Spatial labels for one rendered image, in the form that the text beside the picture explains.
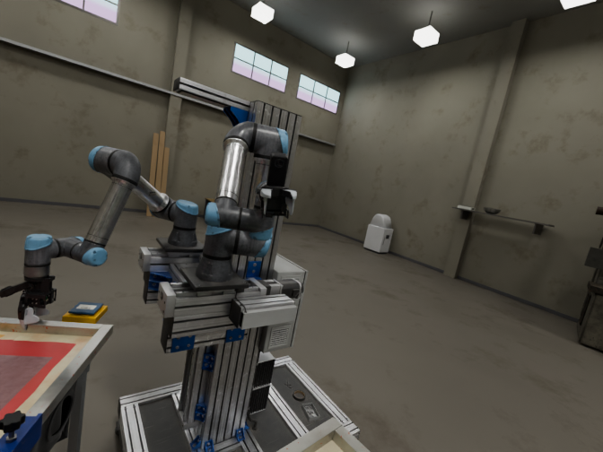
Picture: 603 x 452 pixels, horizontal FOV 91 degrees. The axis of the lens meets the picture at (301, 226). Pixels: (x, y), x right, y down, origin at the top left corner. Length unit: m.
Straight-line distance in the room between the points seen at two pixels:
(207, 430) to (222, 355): 0.42
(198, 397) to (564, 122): 8.45
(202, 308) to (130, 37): 8.95
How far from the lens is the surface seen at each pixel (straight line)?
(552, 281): 8.42
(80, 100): 9.43
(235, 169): 1.07
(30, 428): 1.08
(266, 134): 1.20
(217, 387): 1.83
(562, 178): 8.51
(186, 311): 1.27
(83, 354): 1.34
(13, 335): 1.58
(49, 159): 9.42
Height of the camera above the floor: 1.71
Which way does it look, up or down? 8 degrees down
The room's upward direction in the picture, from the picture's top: 11 degrees clockwise
